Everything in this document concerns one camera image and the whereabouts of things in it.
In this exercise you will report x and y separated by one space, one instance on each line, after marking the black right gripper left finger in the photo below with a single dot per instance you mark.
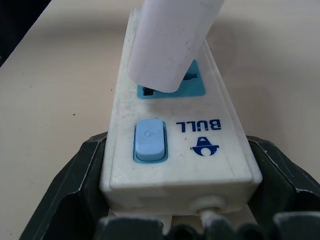
62 190

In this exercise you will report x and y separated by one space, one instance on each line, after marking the white charger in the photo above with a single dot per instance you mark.
167 42

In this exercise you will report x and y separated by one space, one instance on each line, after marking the white power strip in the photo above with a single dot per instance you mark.
180 155

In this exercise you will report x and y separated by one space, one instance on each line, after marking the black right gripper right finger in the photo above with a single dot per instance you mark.
282 180

